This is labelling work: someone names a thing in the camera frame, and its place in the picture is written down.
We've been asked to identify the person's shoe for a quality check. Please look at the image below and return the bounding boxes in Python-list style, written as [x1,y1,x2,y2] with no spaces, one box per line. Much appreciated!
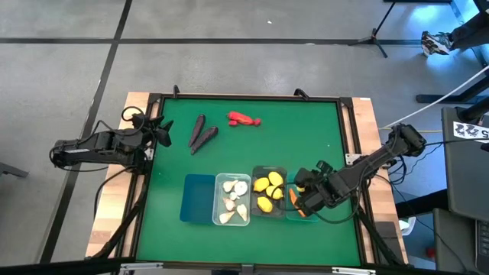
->
[420,31,455,58]

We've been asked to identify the black rig frame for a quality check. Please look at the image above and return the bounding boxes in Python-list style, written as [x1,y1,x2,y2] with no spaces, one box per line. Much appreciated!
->
[85,84,412,275]

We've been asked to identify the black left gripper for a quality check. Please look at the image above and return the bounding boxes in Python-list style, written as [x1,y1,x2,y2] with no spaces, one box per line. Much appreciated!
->
[132,114,175,149]

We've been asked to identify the black desk foot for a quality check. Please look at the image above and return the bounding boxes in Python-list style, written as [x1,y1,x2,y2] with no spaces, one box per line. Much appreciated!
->
[415,73,489,105]

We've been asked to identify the white cup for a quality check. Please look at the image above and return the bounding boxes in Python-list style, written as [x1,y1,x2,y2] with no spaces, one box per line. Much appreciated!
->
[398,215,418,237]

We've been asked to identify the white floor cable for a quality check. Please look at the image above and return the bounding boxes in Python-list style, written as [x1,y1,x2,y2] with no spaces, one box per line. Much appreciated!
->
[379,65,489,130]

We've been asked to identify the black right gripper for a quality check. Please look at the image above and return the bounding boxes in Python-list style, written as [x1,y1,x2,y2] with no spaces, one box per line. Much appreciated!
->
[294,167,355,219]

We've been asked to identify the black desk top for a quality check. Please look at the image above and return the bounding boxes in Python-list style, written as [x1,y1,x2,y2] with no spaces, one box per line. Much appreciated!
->
[440,106,489,224]

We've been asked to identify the dark purple eggplants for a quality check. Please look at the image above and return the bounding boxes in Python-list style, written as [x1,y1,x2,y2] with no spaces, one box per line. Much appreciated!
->
[189,125,220,156]

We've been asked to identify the person's leg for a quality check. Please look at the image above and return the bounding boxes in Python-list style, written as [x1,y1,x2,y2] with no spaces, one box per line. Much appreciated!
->
[448,10,489,51]

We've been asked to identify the dark blue plastic basket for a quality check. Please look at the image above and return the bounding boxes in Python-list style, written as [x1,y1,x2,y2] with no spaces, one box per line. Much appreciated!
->
[179,173,217,224]

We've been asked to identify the large red pepper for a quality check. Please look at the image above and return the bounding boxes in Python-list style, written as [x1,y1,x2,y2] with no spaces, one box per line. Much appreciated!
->
[227,110,264,128]

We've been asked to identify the black cabinet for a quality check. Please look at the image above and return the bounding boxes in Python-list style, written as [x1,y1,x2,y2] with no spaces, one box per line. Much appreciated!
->
[432,207,489,275]

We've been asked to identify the smoky grey plastic basket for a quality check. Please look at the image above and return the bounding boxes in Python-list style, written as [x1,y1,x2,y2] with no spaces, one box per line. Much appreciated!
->
[251,164,289,219]

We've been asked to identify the orange carrot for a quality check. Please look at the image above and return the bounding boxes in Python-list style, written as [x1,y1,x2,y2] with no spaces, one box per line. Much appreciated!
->
[288,187,308,219]

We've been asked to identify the teal plastic basket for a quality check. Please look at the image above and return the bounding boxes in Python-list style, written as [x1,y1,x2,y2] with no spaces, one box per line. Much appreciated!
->
[285,171,322,224]

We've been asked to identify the clear plastic basket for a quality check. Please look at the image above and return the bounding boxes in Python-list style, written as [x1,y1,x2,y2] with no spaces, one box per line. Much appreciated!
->
[211,172,253,228]

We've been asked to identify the purple carrot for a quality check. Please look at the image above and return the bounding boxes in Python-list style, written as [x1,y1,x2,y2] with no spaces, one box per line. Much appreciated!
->
[187,113,207,148]

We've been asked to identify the yellow lemon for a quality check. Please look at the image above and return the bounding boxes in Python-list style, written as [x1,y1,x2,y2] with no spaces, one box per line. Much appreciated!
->
[267,170,285,188]
[265,185,284,201]
[253,176,271,193]
[256,196,274,214]

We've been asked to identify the black floor tripod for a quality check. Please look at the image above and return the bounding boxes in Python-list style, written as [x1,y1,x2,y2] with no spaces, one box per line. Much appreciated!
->
[347,0,400,60]

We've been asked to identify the white printed paper tag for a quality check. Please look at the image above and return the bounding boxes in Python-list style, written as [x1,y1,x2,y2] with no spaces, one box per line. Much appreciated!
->
[452,121,489,144]

